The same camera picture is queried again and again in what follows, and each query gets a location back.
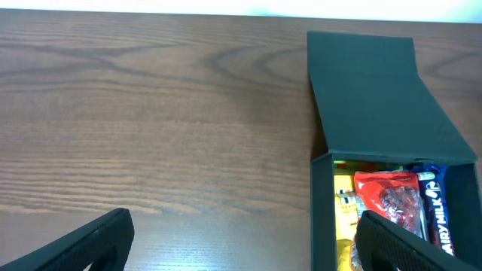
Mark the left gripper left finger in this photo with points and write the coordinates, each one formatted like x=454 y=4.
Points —
x=102 y=244

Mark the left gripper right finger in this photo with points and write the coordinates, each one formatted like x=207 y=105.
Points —
x=383 y=245

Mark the yellow candy bag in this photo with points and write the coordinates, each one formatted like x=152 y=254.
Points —
x=346 y=216

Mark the red Hacks candy bag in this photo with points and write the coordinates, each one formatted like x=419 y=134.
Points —
x=393 y=195

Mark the dark blue Dairy Milk bar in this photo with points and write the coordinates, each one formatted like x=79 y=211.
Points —
x=431 y=187

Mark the green Haribo gummy bag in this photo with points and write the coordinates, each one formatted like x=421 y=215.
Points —
x=345 y=167

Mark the black gift box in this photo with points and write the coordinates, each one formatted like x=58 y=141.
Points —
x=374 y=107

